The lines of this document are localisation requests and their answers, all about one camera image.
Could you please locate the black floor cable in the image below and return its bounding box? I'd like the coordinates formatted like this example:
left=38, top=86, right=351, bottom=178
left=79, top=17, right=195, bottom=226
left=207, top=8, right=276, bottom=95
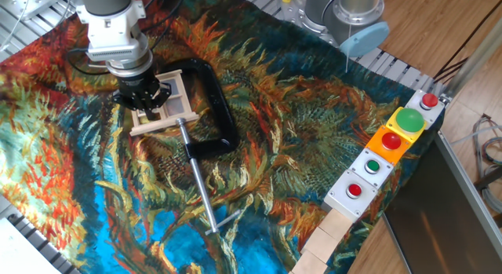
left=432, top=0, right=502, bottom=83

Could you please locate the grey cable bundle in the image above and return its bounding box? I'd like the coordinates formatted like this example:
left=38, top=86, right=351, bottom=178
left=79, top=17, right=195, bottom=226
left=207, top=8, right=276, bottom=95
left=450, top=113, right=502, bottom=214

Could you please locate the sunflower painting print cloth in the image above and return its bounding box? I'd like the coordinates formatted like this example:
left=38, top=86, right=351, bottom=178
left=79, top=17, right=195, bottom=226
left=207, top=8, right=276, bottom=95
left=0, top=0, right=446, bottom=274

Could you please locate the dark glossy panel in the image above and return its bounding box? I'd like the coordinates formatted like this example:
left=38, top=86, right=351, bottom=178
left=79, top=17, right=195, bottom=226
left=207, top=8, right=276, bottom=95
left=383, top=132, right=502, bottom=274

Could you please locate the pale wooden block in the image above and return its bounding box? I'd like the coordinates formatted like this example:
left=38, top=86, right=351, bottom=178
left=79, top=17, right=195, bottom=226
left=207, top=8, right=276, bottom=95
left=318, top=208, right=354, bottom=240
left=289, top=249, right=329, bottom=274
left=300, top=225, right=339, bottom=264

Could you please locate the grey box green button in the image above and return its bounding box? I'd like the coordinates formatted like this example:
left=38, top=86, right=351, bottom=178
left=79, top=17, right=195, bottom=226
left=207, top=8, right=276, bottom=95
left=347, top=147, right=395, bottom=188

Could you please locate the yellow box big green button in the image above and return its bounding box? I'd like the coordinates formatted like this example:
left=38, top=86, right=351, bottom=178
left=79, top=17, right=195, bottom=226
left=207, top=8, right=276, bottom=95
left=386, top=106, right=427, bottom=144

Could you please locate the small wooden sliding window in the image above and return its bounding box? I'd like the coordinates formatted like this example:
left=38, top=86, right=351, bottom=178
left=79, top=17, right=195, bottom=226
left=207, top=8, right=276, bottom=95
left=129, top=68, right=200, bottom=137

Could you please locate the white board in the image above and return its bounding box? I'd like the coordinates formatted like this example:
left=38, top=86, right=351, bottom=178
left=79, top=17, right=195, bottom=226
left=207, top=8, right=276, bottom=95
left=0, top=217, right=62, bottom=274

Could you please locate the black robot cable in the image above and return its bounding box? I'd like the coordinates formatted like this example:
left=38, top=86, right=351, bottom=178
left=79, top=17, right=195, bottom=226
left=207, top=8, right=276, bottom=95
left=65, top=0, right=187, bottom=75

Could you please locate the orange box red button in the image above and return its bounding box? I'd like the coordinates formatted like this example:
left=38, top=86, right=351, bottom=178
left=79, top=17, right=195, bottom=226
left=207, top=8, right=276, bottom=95
left=364, top=124, right=413, bottom=166

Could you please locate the aluminium frame post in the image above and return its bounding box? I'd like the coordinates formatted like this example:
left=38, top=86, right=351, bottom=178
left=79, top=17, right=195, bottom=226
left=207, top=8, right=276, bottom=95
left=442, top=26, right=502, bottom=99

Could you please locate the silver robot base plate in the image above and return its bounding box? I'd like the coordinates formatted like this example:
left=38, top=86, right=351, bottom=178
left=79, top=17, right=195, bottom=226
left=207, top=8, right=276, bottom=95
left=274, top=0, right=348, bottom=49

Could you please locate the aluminium table edge rail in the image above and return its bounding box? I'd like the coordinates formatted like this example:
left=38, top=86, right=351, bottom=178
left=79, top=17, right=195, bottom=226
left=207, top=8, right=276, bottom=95
left=433, top=130, right=502, bottom=247

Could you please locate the silver metal plate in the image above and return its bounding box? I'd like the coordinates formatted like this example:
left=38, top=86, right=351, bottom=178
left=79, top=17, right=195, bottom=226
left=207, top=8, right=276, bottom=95
left=0, top=0, right=70, bottom=22

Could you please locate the grey box flat red button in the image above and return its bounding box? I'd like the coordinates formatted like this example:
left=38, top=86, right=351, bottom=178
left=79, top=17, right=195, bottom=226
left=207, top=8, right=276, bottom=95
left=323, top=168, right=380, bottom=223

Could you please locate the black C-clamp with silver screw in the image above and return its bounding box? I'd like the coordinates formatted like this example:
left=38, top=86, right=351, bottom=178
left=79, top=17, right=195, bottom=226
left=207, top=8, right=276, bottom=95
left=158, top=57, right=242, bottom=236

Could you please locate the grey box raised red button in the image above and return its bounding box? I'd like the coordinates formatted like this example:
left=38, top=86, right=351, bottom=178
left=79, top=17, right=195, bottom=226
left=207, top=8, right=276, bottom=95
left=403, top=88, right=446, bottom=130

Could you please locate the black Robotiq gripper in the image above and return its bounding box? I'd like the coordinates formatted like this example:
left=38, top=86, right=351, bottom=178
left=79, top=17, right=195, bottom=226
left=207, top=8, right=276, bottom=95
left=112, top=71, right=173, bottom=120

